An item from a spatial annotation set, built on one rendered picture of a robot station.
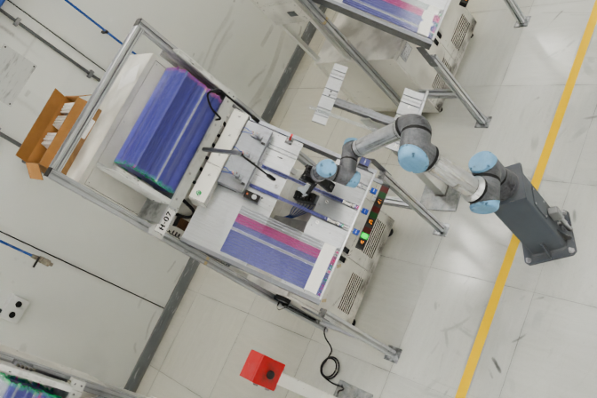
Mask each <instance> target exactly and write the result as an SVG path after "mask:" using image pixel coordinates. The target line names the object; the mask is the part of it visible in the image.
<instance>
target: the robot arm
mask: <svg viewBox="0 0 597 398"><path fill-rule="evenodd" d="M431 137H432V128H431V125H430V123H429V122H428V121H427V120H426V119H425V118H424V117H423V116H422V115H417V114H407V115H402V116H400V117H398V118H396V120H395V122H394V123H391V124H389V125H387V126H385V127H383V128H381V129H379V130H376V131H374V132H372V133H370V134H368V135H366V136H363V137H361V138H359V139H356V138H347V139H345V141H344V145H343V147H342V154H341V158H340V163H339V165H338V164H335V163H334V162H333V161H332V160H331V159H324V160H321V161H320V162H319V163H318V164H316V165H315V166H313V165H310V164H307V165H306V166H305V167H306V168H305V170H304V172H303V174H301V176H300V179H298V180H300V181H302V182H304V183H308V184H310V185H311V186H309V185H308V184H306V185H304V186H303V187H298V191H300V192H301V193H302V194H303V195H302V197H304V196H306V195H309V194H310V193H311V192H312V190H313V189H314V187H316V186H317V184H318V185H320V186H321V187H322V188H323V189H325V190H326V191H327V192H332V190H333V188H334V187H335V184H334V183H333V182H336V183H339V184H341V185H344V186H346V187H352V188H355V187H357V186H358V184H359V182H360V179H361V173H360V172H358V171H357V170H356V167H357V162H358V158H359V157H361V156H363V155H367V154H368V153H371V152H373V151H375V150H378V149H380V148H382V147H385V146H387V145H390V144H392V143H394V142H396V141H398V140H399V141H400V146H399V150H398V163H399V164H400V166H401V167H402V168H403V169H404V170H405V171H409V172H413V173H421V172H429V173H430V174H432V175H433V176H435V177H436V178H437V179H439V180H441V181H442V182H444V183H446V184H447V185H449V186H450V187H452V188H454V189H456V190H457V191H458V192H459V193H461V194H462V196H463V198H464V200H466V201H467V202H469V203H470V206H469V207H470V211H472V212H474V213H477V214H490V213H493V212H495V211H497V210H498V208H499V203H500V201H504V200H507V199H509V198H510V197H512V196H513V195H514V194H515V193H516V191H517V190H518V187H519V183H520V182H519V178H518V177H517V175H516V174H515V173H514V172H513V171H511V170H509V169H507V168H505V167H504V165H503V164H502V163H501V162H500V161H499V160H498V158H497V157H496V156H495V155H494V154H493V153H491V152H490V151H481V152H478V153H476V154H475V155H474V156H472V157H471V159H470V160H469V163H468V168H469V170H470V172H471V173H472V174H470V173H469V172H467V171H465V170H464V169H462V168H461V167H459V166H458V165H456V164H455V163H453V162H452V161H451V160H449V159H448V158H446V157H445V156H443V155H441V154H440V151H439V148H438V147H437V146H435V145H434V144H432V143H431ZM332 181H333V182H332Z"/></svg>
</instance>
